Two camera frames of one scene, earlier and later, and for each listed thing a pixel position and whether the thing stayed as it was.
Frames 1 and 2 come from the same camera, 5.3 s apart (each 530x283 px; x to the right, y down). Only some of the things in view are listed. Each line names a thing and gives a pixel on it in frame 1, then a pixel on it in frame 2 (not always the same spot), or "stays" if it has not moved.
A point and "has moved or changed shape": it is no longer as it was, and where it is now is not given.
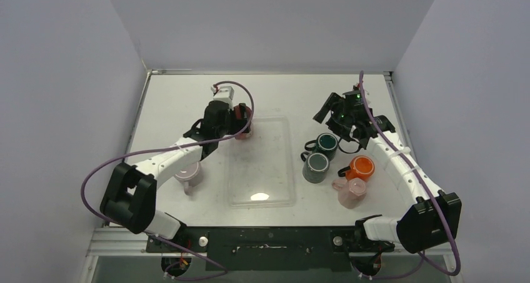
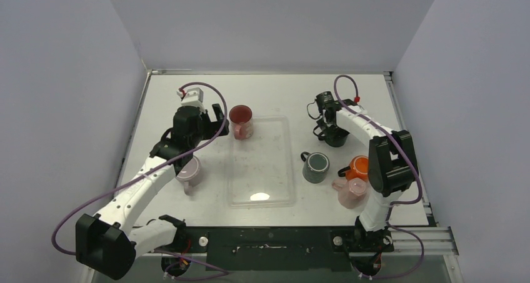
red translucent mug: [246, 134] stays
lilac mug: [190, 176] stays
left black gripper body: [232, 125] -> [208, 130]
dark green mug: [326, 143] has moved or changed shape
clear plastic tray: [260, 167] stays
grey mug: [315, 167] stays
